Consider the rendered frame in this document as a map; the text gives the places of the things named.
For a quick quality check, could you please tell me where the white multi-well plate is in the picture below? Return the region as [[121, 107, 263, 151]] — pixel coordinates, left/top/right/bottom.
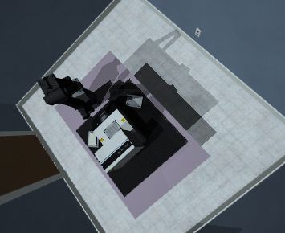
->
[[88, 133, 97, 145]]

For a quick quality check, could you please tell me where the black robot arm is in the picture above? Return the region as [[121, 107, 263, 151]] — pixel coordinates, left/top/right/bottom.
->
[[37, 73, 96, 120]]

